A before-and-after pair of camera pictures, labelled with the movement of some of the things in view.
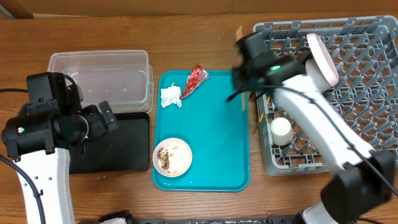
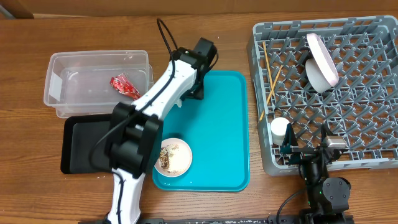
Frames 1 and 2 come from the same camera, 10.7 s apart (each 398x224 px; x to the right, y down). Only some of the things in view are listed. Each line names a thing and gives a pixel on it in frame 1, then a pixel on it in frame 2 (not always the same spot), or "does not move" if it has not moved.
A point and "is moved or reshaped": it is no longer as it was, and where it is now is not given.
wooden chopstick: (267, 102) is moved or reshaped
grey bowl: (316, 76) does not move
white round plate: (324, 60) does not move
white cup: (282, 130) does not move
